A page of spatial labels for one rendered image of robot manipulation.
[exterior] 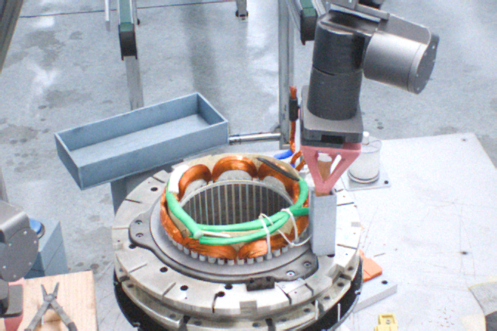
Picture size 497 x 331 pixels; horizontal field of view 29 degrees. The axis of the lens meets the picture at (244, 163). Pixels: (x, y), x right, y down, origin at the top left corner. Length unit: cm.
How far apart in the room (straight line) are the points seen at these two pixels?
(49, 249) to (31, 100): 242
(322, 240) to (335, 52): 26
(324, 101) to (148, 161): 48
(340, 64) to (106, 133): 61
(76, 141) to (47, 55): 255
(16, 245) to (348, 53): 39
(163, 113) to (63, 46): 257
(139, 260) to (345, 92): 34
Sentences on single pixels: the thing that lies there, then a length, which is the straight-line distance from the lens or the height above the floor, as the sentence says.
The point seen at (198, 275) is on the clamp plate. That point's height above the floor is 110.
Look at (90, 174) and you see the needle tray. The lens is 142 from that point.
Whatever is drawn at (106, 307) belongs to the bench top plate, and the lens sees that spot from 159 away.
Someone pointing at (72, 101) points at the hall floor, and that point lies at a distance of 369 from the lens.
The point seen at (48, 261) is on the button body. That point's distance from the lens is 135.
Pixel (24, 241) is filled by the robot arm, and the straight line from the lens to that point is 96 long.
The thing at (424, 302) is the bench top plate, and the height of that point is 78.
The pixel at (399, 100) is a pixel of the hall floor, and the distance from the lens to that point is 362.
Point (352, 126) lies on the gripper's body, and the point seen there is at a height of 130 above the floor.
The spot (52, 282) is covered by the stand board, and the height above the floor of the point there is 107.
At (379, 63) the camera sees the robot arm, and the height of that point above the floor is 138.
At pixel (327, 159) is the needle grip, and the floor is 123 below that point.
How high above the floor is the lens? 185
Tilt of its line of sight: 35 degrees down
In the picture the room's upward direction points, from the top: 2 degrees counter-clockwise
